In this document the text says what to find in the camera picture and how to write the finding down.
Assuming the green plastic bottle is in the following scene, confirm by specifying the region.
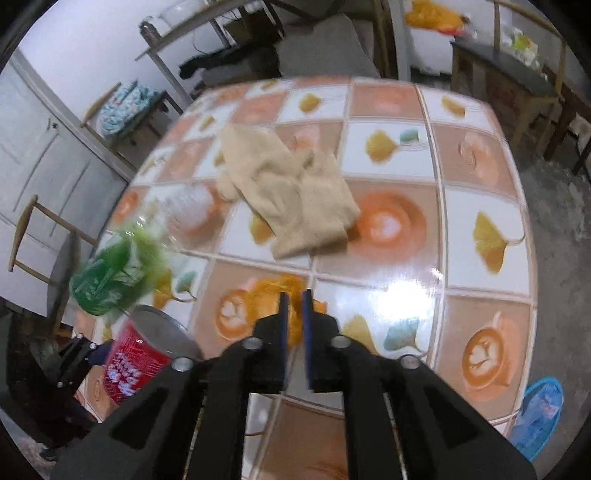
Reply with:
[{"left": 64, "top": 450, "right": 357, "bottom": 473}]
[{"left": 69, "top": 222, "right": 175, "bottom": 318}]

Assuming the wooden chair with cloth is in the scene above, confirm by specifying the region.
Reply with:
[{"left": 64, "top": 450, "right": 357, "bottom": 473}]
[{"left": 81, "top": 82, "right": 170, "bottom": 149}]

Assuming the yellow plastic bag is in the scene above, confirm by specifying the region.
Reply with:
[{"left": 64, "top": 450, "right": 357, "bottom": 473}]
[{"left": 405, "top": 0, "right": 468, "bottom": 34}]

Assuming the beige towel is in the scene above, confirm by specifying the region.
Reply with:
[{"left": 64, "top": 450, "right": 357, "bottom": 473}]
[{"left": 216, "top": 122, "right": 362, "bottom": 260}]

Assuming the tile pattern table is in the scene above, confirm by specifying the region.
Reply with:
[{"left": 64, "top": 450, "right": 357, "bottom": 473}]
[{"left": 69, "top": 76, "right": 539, "bottom": 480}]

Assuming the grey metal table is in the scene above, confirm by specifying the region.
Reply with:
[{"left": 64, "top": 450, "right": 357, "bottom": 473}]
[{"left": 135, "top": 0, "right": 260, "bottom": 108}]

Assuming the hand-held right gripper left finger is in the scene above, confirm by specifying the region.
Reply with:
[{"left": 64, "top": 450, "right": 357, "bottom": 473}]
[{"left": 48, "top": 292, "right": 291, "bottom": 480}]

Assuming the blue plastic basket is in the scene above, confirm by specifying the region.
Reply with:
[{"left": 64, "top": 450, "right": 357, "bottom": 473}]
[{"left": 510, "top": 377, "right": 565, "bottom": 462}]

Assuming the red printed can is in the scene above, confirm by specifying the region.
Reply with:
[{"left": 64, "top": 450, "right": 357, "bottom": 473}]
[{"left": 104, "top": 305, "right": 204, "bottom": 408}]

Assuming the white box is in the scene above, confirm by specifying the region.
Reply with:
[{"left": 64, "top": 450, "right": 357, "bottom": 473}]
[{"left": 406, "top": 23, "right": 455, "bottom": 75}]

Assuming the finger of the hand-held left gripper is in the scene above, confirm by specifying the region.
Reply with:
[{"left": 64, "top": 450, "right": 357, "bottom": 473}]
[{"left": 54, "top": 336, "right": 99, "bottom": 394}]

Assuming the black cloth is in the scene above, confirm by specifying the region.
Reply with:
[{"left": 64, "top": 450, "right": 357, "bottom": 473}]
[{"left": 179, "top": 46, "right": 260, "bottom": 80}]

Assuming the light wooden chair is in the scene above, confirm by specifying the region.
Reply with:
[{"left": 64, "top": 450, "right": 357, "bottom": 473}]
[{"left": 9, "top": 195, "right": 101, "bottom": 334}]

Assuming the crumpled clear plastic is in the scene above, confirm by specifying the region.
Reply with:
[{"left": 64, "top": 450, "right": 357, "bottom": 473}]
[{"left": 156, "top": 184, "right": 223, "bottom": 241}]

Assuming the white door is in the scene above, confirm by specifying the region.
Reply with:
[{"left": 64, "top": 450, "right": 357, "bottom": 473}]
[{"left": 0, "top": 51, "right": 131, "bottom": 315}]

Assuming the blue floral cloth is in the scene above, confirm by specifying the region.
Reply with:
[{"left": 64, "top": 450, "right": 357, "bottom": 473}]
[{"left": 99, "top": 83, "right": 158, "bottom": 138}]

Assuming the grey cloth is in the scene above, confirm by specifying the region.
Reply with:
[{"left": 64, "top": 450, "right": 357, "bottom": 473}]
[{"left": 203, "top": 14, "right": 382, "bottom": 87}]

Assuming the green white packet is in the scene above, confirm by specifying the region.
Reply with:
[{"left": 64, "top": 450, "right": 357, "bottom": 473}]
[{"left": 503, "top": 25, "right": 542, "bottom": 64}]

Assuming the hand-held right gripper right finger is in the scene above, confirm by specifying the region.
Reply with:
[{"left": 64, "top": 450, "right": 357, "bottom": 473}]
[{"left": 301, "top": 290, "right": 539, "bottom": 480}]

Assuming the clear plastic container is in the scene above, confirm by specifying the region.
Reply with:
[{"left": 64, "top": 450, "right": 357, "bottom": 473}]
[{"left": 159, "top": 0, "right": 209, "bottom": 32}]

